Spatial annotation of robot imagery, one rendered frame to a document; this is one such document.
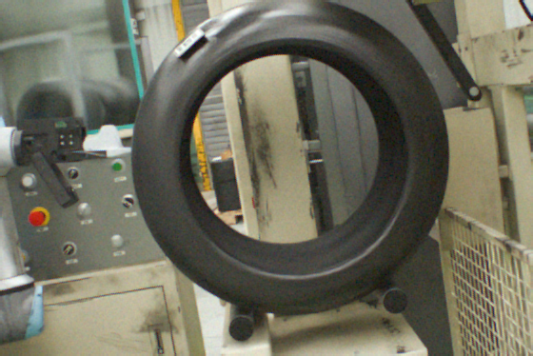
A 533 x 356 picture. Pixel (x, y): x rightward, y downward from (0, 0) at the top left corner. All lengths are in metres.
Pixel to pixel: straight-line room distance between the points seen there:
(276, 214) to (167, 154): 0.46
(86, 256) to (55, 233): 0.10
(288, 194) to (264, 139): 0.14
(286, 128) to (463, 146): 0.39
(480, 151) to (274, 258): 0.50
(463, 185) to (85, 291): 1.04
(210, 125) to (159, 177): 10.24
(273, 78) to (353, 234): 0.39
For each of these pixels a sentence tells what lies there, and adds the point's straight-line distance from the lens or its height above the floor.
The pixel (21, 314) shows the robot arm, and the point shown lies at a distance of 1.87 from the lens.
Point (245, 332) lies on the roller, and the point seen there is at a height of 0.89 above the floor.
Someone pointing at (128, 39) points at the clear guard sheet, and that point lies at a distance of 2.05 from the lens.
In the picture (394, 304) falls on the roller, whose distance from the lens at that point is 1.37.
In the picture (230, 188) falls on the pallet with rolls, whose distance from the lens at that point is 8.05.
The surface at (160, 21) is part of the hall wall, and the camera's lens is 11.77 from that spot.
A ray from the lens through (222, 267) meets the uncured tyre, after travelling 1.32.
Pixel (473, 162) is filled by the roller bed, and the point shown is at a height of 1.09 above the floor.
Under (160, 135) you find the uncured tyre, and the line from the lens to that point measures 1.30.
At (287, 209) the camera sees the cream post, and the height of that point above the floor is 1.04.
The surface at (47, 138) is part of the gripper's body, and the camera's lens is 1.44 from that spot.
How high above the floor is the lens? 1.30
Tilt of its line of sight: 7 degrees down
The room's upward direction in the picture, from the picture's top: 9 degrees counter-clockwise
